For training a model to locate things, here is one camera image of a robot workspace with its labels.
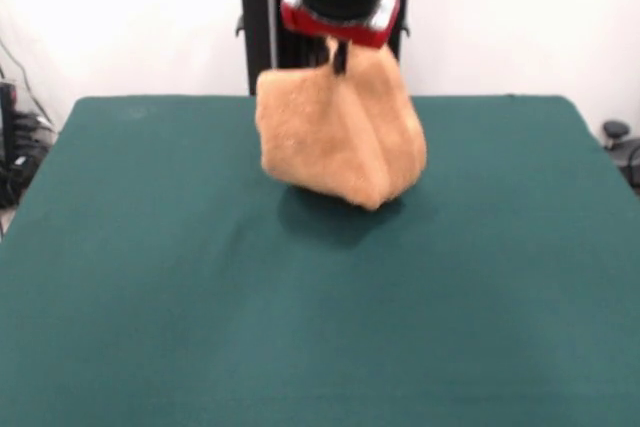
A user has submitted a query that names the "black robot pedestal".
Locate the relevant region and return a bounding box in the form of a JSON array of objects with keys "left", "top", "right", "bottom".
[{"left": 218, "top": 0, "right": 432, "bottom": 97}]

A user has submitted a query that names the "black computer case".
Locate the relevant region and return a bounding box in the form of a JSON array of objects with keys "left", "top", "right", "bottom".
[{"left": 0, "top": 79, "right": 20, "bottom": 168}]

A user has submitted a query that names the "grey cable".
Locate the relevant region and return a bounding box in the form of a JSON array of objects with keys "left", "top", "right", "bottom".
[{"left": 0, "top": 39, "right": 56, "bottom": 128}]

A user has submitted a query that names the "dark green table cloth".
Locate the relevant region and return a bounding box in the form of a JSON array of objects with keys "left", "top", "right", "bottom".
[{"left": 0, "top": 93, "right": 640, "bottom": 427}]

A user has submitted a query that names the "orange terry towel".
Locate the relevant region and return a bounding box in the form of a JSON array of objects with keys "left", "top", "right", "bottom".
[{"left": 254, "top": 36, "right": 429, "bottom": 212}]

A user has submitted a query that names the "black office chair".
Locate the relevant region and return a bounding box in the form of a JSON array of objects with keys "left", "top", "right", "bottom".
[{"left": 602, "top": 119, "right": 640, "bottom": 196}]

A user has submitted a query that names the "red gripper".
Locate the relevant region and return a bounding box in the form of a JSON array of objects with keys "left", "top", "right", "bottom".
[{"left": 279, "top": 0, "right": 401, "bottom": 76}]

